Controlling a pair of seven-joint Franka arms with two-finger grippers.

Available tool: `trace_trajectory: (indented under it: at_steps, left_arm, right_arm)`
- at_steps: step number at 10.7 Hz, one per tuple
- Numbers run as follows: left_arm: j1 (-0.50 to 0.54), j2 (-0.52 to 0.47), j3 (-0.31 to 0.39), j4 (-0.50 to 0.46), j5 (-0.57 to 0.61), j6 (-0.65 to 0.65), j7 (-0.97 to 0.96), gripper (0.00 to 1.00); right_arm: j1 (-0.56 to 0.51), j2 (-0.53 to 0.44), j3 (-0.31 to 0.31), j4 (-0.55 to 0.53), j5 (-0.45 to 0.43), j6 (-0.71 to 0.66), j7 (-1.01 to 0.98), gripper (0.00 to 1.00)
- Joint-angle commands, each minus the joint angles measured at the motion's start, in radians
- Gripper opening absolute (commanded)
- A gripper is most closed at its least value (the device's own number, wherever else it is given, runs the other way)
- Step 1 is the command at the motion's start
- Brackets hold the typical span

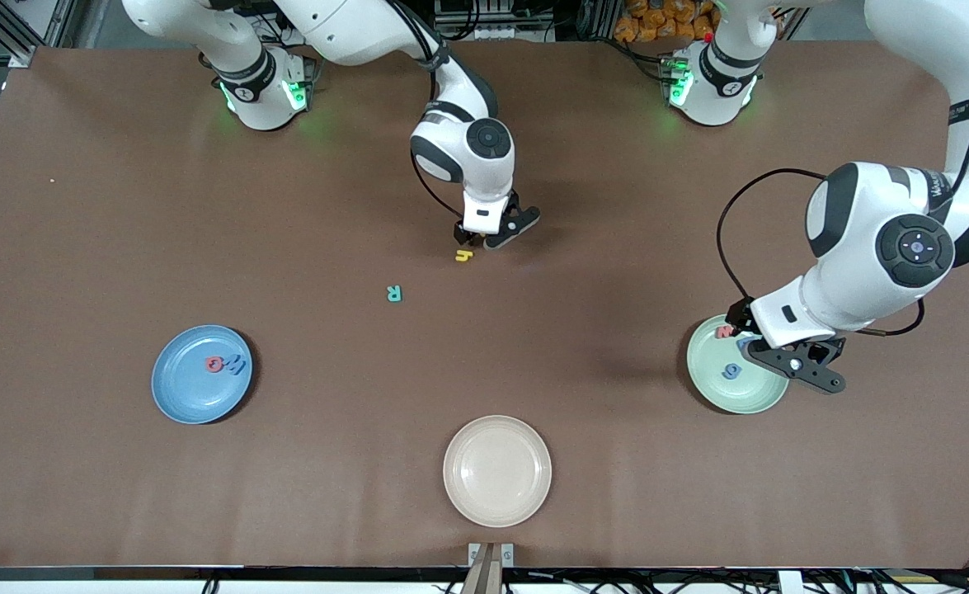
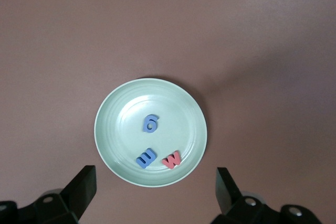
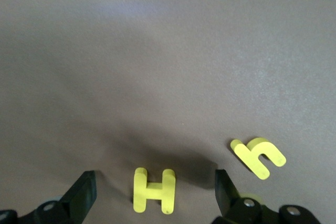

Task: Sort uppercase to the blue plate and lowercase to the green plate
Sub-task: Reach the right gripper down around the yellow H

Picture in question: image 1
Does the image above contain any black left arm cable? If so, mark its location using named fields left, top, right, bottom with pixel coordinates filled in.
left=717, top=0, right=969, bottom=337

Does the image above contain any beige plate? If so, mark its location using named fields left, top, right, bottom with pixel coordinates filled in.
left=442, top=414, right=553, bottom=529

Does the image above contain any blue plate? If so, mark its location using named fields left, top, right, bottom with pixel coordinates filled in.
left=151, top=324, right=254, bottom=426

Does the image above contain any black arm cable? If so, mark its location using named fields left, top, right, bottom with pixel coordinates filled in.
left=385, top=0, right=462, bottom=222
left=717, top=0, right=969, bottom=337

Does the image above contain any aluminium frame profile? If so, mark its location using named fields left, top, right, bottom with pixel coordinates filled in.
left=0, top=0, right=81, bottom=68

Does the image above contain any green plate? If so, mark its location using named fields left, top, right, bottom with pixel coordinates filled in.
left=685, top=313, right=791, bottom=415

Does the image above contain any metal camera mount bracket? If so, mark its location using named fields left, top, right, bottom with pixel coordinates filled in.
left=468, top=542, right=515, bottom=594

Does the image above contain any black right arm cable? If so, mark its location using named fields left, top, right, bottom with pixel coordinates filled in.
left=385, top=0, right=462, bottom=222

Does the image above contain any orange snack bag pile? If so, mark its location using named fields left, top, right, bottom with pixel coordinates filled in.
left=614, top=0, right=716, bottom=44

